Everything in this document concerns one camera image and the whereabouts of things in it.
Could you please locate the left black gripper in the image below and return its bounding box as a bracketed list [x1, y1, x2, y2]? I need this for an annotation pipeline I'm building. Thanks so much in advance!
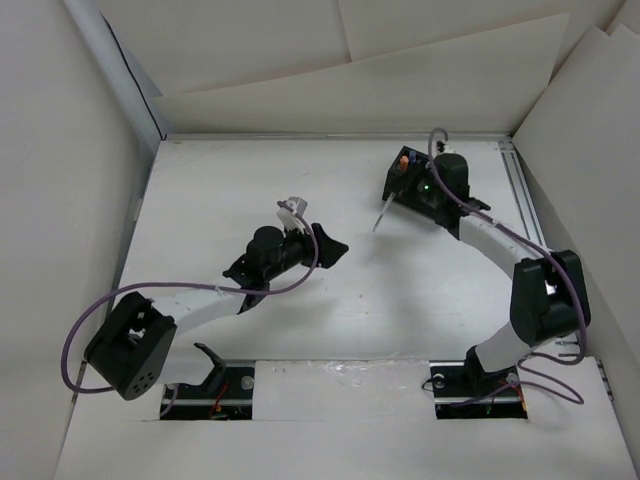
[264, 219, 346, 281]

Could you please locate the green white pen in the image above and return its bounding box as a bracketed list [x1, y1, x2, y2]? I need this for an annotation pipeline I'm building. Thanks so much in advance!
[372, 192, 396, 232]

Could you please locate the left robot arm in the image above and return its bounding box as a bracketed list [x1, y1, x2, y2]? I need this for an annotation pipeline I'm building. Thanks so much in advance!
[84, 223, 349, 401]

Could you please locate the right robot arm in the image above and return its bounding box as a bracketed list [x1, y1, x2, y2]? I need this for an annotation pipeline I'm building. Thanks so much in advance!
[383, 147, 591, 403]

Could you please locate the black stationery organizer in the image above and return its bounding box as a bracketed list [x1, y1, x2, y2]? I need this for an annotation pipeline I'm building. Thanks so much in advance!
[382, 146, 432, 215]

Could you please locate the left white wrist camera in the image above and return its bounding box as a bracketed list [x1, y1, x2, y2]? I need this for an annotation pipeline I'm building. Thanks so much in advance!
[277, 197, 308, 233]

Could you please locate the aluminium rail right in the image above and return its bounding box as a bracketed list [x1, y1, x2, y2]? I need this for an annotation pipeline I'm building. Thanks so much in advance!
[498, 140, 576, 356]

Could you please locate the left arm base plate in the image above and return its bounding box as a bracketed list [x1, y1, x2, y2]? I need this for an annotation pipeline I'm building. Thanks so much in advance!
[159, 361, 256, 421]

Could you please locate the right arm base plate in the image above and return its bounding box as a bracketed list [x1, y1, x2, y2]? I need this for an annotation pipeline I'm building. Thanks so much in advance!
[422, 361, 528, 420]

